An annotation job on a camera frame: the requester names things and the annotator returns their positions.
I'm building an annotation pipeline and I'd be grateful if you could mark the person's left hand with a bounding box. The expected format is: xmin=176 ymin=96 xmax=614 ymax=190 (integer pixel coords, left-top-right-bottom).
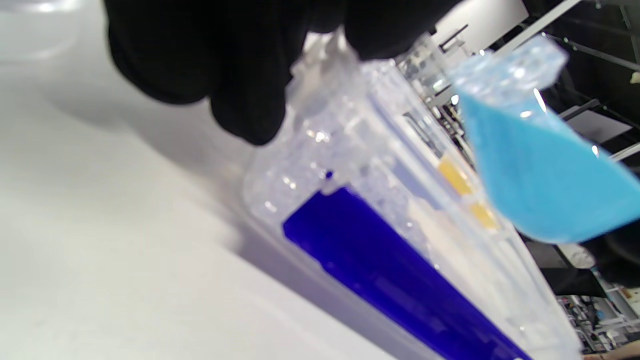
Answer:
xmin=102 ymin=0 xmax=461 ymax=147

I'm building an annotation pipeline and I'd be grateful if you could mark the clear domed shaker lid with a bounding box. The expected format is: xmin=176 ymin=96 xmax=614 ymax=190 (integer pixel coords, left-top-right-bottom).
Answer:
xmin=0 ymin=0 xmax=85 ymax=63

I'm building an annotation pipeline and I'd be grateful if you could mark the clear container with blue clips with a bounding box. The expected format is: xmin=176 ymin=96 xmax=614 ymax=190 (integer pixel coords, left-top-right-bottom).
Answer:
xmin=242 ymin=30 xmax=586 ymax=360

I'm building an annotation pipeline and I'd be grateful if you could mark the small heap of scooped ice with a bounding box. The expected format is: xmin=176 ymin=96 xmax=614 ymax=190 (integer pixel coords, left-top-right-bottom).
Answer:
xmin=447 ymin=34 xmax=570 ymax=108

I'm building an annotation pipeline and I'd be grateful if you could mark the light blue plastic scoop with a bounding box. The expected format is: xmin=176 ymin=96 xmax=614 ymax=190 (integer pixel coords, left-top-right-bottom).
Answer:
xmin=450 ymin=35 xmax=640 ymax=245

